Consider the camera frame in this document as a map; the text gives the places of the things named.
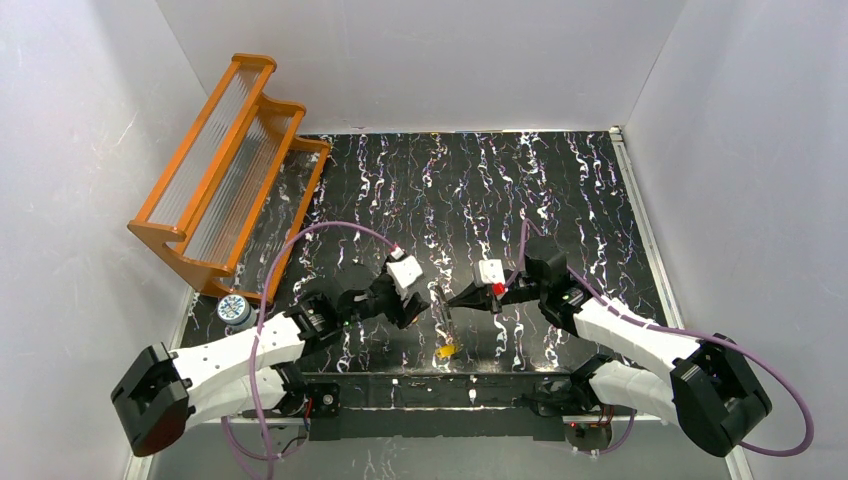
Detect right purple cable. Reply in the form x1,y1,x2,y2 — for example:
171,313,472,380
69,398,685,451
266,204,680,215
503,218,816,458

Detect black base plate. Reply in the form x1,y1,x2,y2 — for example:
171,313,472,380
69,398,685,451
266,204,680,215
305,373,615,449

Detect white keyring holder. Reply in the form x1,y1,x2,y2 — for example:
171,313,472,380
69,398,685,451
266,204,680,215
433,283,457,346

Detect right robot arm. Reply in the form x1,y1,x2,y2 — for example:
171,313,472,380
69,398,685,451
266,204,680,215
444,237,772,457

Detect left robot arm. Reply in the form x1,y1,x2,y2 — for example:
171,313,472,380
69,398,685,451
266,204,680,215
110,256,429,457

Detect purple cable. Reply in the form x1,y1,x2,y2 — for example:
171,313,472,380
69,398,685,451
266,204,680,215
503,218,816,458
220,221,405,480

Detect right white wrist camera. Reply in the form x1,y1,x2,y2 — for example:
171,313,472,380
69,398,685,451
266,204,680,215
474,259,507,298

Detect yellow tagged key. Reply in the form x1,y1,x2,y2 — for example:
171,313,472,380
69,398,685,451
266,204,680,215
436,344,460,359

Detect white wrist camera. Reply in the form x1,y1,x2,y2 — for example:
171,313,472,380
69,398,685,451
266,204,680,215
474,259,507,298
385,244,423,297

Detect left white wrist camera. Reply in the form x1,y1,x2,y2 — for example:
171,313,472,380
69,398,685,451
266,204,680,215
385,244,423,297

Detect orange wooden rack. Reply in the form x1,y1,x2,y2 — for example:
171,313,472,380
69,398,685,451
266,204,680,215
127,53,331,302

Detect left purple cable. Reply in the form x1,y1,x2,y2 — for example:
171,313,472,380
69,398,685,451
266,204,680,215
220,221,405,480

